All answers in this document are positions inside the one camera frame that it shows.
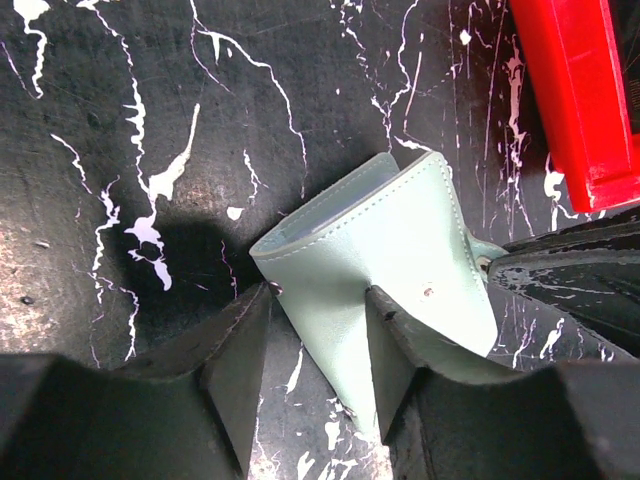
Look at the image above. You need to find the red plastic card tray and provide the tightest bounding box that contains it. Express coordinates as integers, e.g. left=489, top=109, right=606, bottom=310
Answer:
left=510, top=1, right=639, bottom=213

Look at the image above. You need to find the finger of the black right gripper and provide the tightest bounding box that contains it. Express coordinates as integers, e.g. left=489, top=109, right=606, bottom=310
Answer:
left=487, top=209, right=639, bottom=357

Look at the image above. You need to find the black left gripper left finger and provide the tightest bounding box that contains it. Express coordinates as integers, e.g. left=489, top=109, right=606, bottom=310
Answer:
left=1, top=283, right=273, bottom=479

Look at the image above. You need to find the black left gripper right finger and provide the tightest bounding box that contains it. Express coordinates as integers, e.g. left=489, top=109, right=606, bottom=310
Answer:
left=365, top=286, right=639, bottom=479

